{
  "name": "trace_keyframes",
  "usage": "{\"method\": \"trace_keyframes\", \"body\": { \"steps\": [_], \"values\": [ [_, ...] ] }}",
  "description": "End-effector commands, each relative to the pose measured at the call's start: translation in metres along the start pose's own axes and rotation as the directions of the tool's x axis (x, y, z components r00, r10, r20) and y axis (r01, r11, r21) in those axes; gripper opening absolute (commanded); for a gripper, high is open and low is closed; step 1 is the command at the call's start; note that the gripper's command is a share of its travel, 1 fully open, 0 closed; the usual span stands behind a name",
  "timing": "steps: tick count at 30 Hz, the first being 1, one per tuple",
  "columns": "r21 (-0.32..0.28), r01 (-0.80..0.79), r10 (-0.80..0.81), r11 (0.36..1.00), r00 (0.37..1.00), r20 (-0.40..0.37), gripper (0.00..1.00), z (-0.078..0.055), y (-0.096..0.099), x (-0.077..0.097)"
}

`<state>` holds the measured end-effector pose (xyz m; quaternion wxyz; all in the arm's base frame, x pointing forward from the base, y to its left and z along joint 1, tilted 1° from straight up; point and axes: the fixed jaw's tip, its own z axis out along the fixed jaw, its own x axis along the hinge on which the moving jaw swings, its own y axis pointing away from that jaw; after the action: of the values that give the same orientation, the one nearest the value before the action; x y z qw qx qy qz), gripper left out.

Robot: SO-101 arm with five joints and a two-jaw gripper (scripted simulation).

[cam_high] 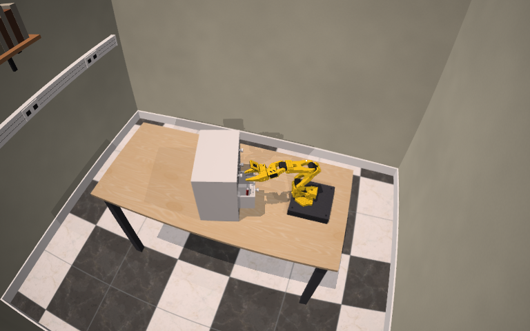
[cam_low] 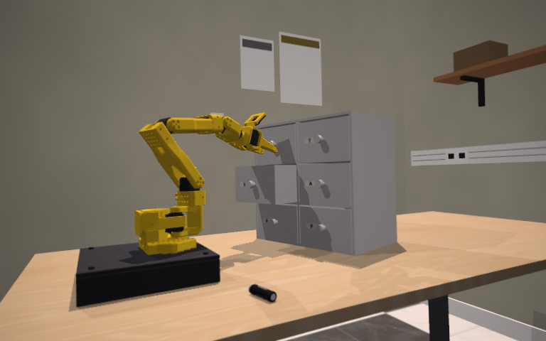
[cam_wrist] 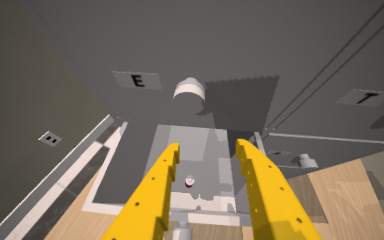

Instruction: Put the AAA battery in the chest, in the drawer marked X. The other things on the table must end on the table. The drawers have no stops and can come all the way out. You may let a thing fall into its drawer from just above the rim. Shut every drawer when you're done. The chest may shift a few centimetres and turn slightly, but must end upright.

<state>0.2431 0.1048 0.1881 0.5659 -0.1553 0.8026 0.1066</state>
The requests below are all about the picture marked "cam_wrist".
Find grey chest of drawers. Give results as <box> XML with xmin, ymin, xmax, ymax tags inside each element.
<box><xmin>14</xmin><ymin>0</ymin><xmax>384</xmax><ymax>141</ymax></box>

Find red battery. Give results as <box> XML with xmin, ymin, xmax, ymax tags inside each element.
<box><xmin>185</xmin><ymin>175</ymin><xmax>195</xmax><ymax>188</ymax></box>

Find grey drawer front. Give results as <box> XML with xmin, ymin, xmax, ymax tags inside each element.
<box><xmin>37</xmin><ymin>0</ymin><xmax>380</xmax><ymax>129</ymax></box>
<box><xmin>277</xmin><ymin>166</ymin><xmax>310</xmax><ymax>179</ymax></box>
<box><xmin>274</xmin><ymin>25</ymin><xmax>384</xmax><ymax>138</ymax></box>
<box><xmin>261</xmin><ymin>133</ymin><xmax>384</xmax><ymax>171</ymax></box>
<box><xmin>81</xmin><ymin>122</ymin><xmax>266</xmax><ymax>240</ymax></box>

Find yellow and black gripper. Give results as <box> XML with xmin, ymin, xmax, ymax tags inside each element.
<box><xmin>100</xmin><ymin>139</ymin><xmax>323</xmax><ymax>240</ymax></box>

